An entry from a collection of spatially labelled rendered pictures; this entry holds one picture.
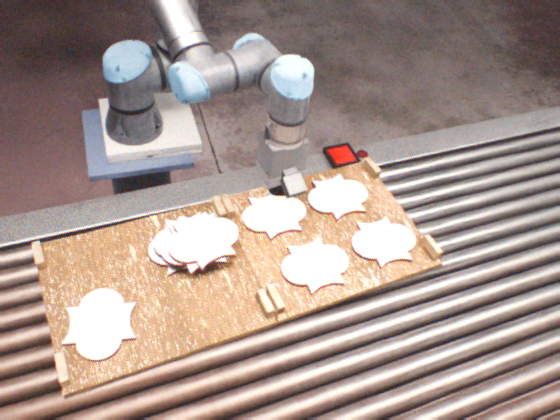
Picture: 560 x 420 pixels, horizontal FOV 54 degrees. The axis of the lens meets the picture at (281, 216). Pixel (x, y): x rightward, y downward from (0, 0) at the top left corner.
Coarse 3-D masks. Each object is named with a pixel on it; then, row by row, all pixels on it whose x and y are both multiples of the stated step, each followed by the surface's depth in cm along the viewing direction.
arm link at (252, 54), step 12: (252, 36) 106; (240, 48) 103; (252, 48) 103; (264, 48) 104; (240, 60) 101; (252, 60) 102; (264, 60) 102; (240, 72) 101; (252, 72) 102; (240, 84) 102; (252, 84) 105
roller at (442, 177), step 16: (496, 160) 152; (512, 160) 153; (528, 160) 155; (544, 160) 157; (416, 176) 145; (432, 176) 145; (448, 176) 146; (464, 176) 148; (400, 192) 142; (0, 272) 113; (16, 272) 113; (32, 272) 114; (0, 288) 113
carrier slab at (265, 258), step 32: (256, 192) 133; (384, 192) 137; (320, 224) 128; (352, 224) 129; (256, 256) 120; (352, 256) 123; (416, 256) 125; (288, 288) 116; (352, 288) 117; (288, 320) 112
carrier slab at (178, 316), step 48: (96, 240) 119; (144, 240) 120; (48, 288) 110; (96, 288) 111; (144, 288) 112; (192, 288) 113; (240, 288) 114; (144, 336) 105; (192, 336) 106; (240, 336) 108; (96, 384) 98
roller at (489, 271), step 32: (512, 256) 130; (544, 256) 131; (416, 288) 121; (448, 288) 123; (320, 320) 113; (352, 320) 115; (224, 352) 107; (256, 352) 109; (128, 384) 101; (0, 416) 94; (32, 416) 96
